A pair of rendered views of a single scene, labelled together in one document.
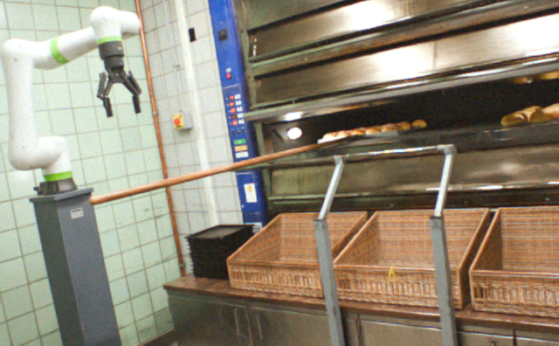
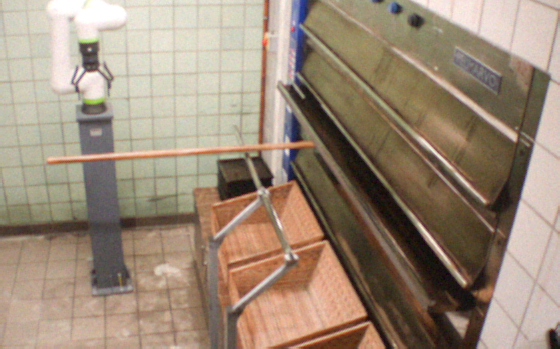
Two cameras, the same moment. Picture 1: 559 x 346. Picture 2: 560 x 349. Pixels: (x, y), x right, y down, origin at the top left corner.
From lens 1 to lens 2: 2.05 m
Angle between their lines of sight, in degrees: 41
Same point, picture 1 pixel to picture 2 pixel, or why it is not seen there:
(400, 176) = (345, 227)
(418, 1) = (386, 77)
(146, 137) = (250, 39)
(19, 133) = (54, 70)
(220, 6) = not seen: outside the picture
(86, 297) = (94, 190)
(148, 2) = not seen: outside the picture
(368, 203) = not seen: hidden behind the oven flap
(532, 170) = (395, 316)
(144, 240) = (224, 131)
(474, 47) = (401, 166)
